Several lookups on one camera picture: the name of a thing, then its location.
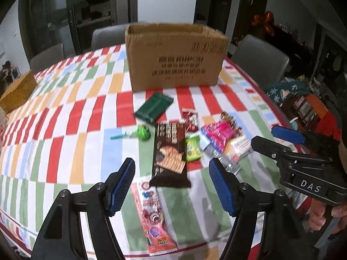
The orange foil balloon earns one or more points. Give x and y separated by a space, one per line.
264 21

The wooden tissue box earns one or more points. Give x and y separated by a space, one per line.
17 92

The green yellow snack packet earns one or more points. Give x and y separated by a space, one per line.
193 149

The brown cardboard box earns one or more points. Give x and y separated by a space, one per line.
173 59

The dark green snack packet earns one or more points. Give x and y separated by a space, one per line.
153 107

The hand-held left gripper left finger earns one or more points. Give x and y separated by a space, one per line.
122 189

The grey dining chair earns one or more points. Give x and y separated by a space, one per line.
260 57
108 36
46 59

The shiny wrapped candies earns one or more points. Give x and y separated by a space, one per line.
230 120

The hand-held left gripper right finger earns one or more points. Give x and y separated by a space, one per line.
222 189

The clear packet with white label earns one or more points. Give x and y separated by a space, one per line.
238 147

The green patterned cloth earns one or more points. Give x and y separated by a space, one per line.
284 90

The black framed glass door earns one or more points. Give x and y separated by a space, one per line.
67 19

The person's right hand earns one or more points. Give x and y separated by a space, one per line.
320 216

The dark wooden door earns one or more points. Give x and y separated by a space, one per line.
253 0

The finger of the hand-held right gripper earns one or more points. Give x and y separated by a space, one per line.
287 135
268 146

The brown biscuit packet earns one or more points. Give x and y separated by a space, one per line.
168 154

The red white candy packet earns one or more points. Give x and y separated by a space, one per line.
191 122

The pink snack packet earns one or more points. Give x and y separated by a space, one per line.
217 136

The striped colourful tablecloth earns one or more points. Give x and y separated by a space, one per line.
81 140

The green lollipop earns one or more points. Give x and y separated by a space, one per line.
143 133

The long red orange snack packet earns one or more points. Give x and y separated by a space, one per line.
151 214

